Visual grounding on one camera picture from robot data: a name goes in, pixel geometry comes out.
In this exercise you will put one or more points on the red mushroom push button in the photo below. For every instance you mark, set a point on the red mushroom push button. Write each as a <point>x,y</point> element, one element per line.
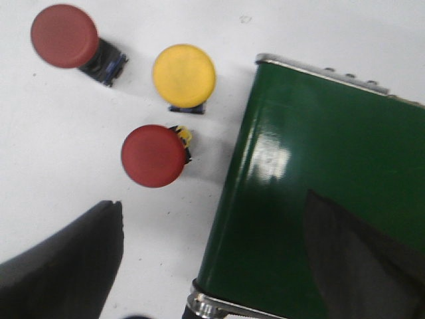
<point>154,156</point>
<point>66,37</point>

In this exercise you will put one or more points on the aluminium conveyor frame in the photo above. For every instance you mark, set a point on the aluminium conveyor frame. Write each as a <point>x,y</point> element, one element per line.
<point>332,73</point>

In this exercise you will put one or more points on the yellow mushroom push button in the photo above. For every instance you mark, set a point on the yellow mushroom push button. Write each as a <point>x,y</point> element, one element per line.
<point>184,76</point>

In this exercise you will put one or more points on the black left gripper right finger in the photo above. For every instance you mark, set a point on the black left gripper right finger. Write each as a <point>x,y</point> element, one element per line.
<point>359,271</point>

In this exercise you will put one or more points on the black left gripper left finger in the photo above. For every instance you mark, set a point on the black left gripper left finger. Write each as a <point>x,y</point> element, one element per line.
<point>71,273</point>

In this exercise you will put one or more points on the green conveyor belt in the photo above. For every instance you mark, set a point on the green conveyor belt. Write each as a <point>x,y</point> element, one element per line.
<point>332,166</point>

